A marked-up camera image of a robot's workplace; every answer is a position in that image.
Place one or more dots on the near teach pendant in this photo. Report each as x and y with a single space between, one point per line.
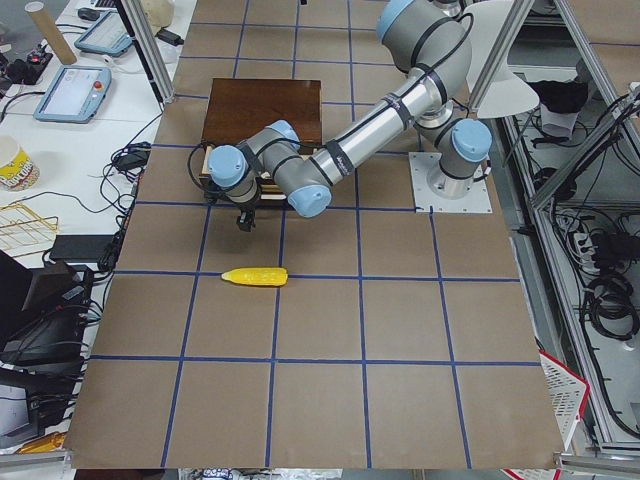
75 95

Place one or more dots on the teach pendant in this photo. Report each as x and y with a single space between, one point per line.
107 35
75 95

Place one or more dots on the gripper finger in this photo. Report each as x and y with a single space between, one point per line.
246 221

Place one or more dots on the white red plastic basket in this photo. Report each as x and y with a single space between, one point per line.
569 394

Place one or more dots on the paper popcorn cup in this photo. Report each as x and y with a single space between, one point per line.
18 171

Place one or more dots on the wooden drawer with white handle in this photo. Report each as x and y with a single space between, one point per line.
235 172

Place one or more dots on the cardboard tube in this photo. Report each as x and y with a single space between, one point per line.
46 25

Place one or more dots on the gold wire rack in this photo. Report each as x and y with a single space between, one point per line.
25 232

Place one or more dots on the black power adapter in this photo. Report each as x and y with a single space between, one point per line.
169 37

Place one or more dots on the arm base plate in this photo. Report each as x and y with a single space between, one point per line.
435 192

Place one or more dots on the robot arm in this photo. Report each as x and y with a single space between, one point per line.
435 53

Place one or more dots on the dark wooden drawer cabinet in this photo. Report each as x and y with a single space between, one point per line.
240 108

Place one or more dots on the aluminium frame post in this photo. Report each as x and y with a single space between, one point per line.
138 28

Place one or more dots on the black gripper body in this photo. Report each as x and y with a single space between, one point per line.
245 208

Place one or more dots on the far teach pendant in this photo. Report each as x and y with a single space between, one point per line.
107 35

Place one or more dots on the yellow corn cob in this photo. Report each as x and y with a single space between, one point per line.
257 276

